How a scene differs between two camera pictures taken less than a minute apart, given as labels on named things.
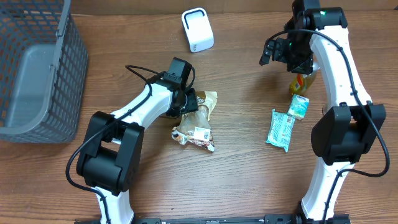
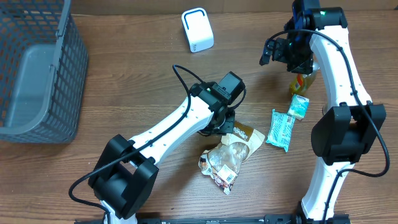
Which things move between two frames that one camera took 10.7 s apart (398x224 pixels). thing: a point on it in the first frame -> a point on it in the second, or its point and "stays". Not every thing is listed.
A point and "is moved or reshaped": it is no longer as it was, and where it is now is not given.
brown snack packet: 194,126 is moved or reshaped
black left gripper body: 186,101 -> 221,123
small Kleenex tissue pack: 298,106 stays
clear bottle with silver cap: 303,81 stays
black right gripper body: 295,55 stays
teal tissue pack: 281,129 stays
